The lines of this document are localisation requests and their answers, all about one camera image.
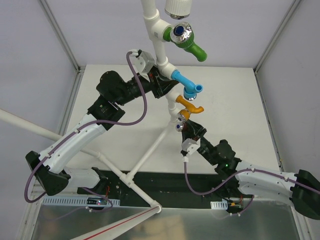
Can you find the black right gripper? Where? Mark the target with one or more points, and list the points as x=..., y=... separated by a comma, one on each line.
x=195, y=135

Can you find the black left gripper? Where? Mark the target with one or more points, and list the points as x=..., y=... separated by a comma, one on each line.
x=155, y=81

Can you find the brown water faucet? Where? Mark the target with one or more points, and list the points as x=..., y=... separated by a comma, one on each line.
x=182, y=126

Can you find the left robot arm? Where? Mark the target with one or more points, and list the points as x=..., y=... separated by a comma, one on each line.
x=49, y=166

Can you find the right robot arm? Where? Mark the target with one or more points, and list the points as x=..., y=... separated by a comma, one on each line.
x=299, y=190

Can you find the orange water faucet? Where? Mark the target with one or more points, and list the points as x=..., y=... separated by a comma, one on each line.
x=184, y=114

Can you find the blue water faucet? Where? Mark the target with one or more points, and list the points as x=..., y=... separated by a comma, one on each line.
x=190, y=89

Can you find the green water faucet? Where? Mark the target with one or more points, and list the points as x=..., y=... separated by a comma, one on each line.
x=182, y=35

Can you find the white water faucet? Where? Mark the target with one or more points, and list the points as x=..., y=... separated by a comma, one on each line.
x=178, y=9

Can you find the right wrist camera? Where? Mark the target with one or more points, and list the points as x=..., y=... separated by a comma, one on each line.
x=189, y=146

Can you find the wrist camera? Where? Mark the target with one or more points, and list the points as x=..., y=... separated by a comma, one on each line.
x=189, y=146
x=143, y=62

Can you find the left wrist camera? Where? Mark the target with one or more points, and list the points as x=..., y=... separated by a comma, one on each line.
x=143, y=62

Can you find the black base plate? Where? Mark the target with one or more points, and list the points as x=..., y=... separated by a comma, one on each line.
x=168, y=189

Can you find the right white cable duct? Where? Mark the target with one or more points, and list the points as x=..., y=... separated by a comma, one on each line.
x=219, y=205

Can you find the white cable duct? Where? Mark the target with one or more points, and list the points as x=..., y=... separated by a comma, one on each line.
x=79, y=201
x=219, y=205

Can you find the left aluminium frame post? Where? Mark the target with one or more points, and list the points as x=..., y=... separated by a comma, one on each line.
x=59, y=34

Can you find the aluminium frame post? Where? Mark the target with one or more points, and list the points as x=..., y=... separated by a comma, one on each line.
x=293, y=7
x=59, y=34

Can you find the left white cable duct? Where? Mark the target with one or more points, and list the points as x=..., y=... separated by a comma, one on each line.
x=79, y=201

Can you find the right aluminium frame post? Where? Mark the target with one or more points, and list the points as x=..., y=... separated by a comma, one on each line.
x=293, y=7

